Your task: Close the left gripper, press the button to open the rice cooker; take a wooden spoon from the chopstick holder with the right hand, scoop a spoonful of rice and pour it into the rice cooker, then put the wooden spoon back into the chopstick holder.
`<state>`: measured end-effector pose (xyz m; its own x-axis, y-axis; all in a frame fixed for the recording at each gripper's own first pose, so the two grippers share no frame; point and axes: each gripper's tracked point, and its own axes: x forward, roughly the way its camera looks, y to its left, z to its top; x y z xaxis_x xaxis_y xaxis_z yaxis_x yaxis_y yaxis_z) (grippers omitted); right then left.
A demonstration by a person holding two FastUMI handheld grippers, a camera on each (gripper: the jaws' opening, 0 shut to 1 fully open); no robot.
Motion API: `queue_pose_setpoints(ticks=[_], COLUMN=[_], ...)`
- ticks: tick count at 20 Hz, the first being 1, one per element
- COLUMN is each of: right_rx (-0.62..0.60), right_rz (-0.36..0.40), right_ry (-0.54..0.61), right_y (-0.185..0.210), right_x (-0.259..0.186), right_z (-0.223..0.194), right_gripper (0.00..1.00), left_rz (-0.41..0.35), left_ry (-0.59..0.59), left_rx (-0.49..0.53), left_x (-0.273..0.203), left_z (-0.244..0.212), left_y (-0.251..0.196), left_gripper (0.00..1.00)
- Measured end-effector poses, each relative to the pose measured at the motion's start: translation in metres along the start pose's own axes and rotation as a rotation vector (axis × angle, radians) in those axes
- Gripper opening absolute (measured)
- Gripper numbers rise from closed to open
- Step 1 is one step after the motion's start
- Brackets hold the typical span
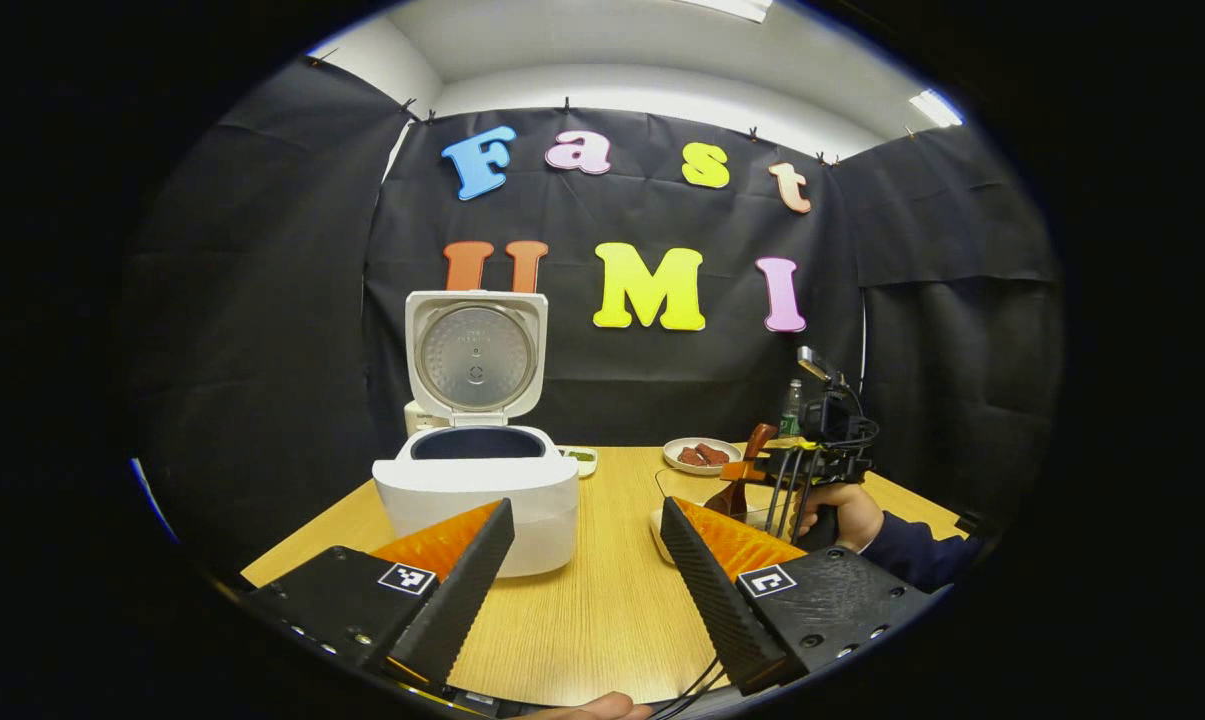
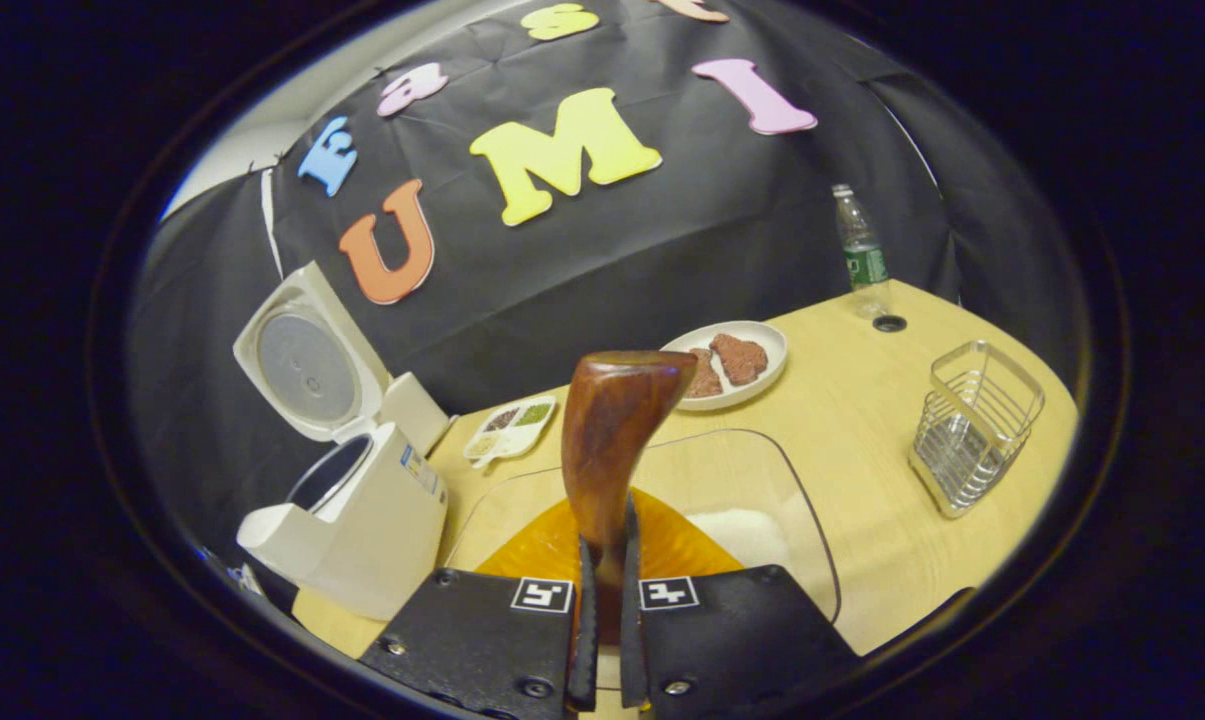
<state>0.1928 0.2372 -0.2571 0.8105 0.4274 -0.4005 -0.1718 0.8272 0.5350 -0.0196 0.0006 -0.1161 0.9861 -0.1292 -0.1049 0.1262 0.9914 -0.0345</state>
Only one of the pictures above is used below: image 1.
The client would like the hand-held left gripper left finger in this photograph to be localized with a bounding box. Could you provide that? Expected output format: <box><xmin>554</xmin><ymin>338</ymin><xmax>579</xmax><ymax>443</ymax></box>
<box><xmin>245</xmin><ymin>497</ymin><xmax>516</xmax><ymax>693</ymax></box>

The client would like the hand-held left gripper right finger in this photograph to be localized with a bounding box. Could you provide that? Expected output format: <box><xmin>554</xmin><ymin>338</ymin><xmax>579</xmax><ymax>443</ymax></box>
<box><xmin>659</xmin><ymin>496</ymin><xmax>931</xmax><ymax>697</ymax></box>

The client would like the brown wooden spoon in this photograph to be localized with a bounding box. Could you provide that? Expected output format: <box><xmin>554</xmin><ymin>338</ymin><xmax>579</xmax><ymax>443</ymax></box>
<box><xmin>703</xmin><ymin>423</ymin><xmax>779</xmax><ymax>521</ymax></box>

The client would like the white rice cooker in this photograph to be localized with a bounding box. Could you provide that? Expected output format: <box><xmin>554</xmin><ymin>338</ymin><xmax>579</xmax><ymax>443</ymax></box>
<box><xmin>372</xmin><ymin>290</ymin><xmax>581</xmax><ymax>579</ymax></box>

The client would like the white round plate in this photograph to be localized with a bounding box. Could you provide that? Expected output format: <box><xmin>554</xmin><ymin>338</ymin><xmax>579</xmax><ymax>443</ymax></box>
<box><xmin>663</xmin><ymin>437</ymin><xmax>743</xmax><ymax>475</ymax></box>

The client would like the black backdrop cloth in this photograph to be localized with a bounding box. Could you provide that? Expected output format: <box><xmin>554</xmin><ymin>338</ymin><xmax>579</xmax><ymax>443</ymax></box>
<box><xmin>127</xmin><ymin>55</ymin><xmax>1063</xmax><ymax>571</ymax></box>

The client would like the small ceiling light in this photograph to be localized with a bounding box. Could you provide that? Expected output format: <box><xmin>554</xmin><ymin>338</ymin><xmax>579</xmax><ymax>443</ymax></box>
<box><xmin>912</xmin><ymin>88</ymin><xmax>965</xmax><ymax>129</ymax></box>

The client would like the long ceiling light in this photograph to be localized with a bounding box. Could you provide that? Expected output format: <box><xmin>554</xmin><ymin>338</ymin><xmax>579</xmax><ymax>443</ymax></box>
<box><xmin>677</xmin><ymin>0</ymin><xmax>773</xmax><ymax>23</ymax></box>

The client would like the black cable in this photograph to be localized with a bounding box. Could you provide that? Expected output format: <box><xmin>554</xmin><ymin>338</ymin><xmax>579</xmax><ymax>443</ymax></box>
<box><xmin>652</xmin><ymin>655</ymin><xmax>728</xmax><ymax>719</ymax></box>

